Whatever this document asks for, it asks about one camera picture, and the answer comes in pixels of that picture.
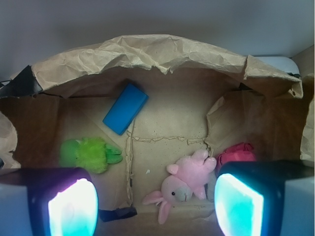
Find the green plush toy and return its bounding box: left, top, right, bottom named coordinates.
left=59, top=137, right=123, bottom=174

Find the pink plush bunny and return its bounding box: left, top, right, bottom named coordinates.
left=142, top=149, right=217, bottom=224

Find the red plush toy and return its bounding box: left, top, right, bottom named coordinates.
left=216, top=143, right=256, bottom=174

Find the brown paper bag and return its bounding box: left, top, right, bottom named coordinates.
left=0, top=34, right=314, bottom=236

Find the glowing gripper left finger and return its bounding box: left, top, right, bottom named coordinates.
left=0, top=168, right=98, bottom=236

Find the blue rectangular block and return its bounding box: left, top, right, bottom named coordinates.
left=103, top=83, right=149, bottom=135

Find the black tape strip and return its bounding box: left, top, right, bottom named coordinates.
left=98, top=206, right=137, bottom=222

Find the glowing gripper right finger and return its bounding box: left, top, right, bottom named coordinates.
left=214, top=160, right=315, bottom=236

